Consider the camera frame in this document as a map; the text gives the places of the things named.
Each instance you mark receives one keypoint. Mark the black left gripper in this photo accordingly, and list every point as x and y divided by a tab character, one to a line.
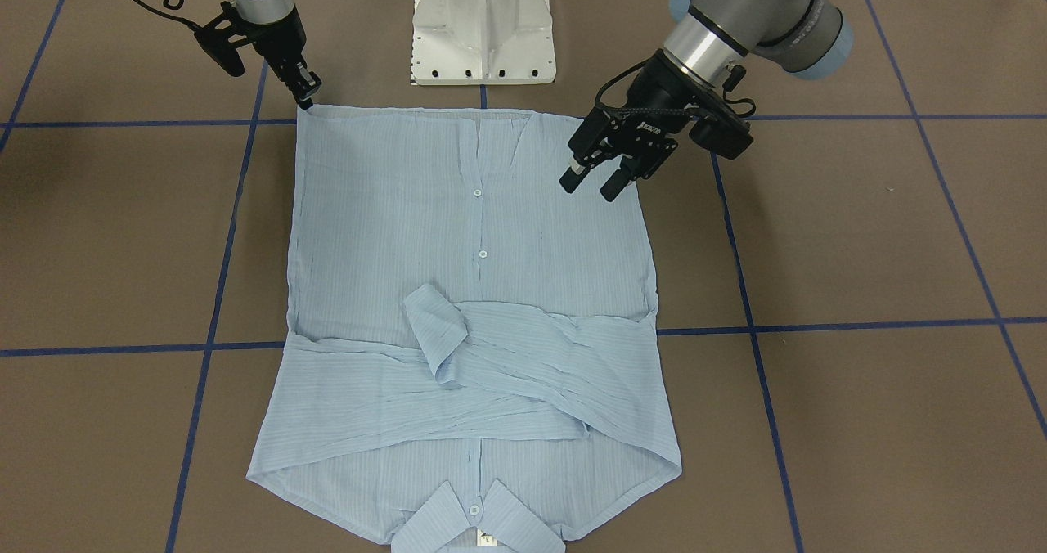
657	97

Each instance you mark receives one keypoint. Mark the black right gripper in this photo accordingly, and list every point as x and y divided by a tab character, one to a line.
276	43

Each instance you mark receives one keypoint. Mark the light blue striped shirt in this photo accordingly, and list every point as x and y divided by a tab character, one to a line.
471	353

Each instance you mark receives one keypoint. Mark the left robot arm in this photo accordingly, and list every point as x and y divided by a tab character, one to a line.
808	39

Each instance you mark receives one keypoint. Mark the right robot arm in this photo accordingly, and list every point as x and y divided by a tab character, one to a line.
265	12

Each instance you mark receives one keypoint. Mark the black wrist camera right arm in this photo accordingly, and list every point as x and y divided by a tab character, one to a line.
223	36

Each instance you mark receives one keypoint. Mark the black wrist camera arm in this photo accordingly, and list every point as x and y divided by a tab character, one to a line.
223	36
721	132

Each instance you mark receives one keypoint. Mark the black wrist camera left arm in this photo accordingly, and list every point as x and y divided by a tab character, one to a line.
721	132

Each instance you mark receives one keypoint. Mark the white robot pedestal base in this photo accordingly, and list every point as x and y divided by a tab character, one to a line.
483	43

